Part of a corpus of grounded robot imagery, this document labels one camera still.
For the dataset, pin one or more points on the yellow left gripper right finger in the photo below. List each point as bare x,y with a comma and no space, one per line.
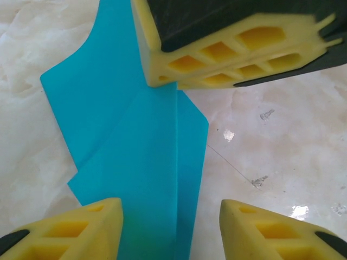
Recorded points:
236,238

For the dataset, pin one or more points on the blue square paper sheet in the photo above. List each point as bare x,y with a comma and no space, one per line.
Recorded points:
146,149

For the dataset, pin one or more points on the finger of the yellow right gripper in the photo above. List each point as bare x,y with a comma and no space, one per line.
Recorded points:
311,58
217,21

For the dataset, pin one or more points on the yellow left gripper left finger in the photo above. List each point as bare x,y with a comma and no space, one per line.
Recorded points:
105,233

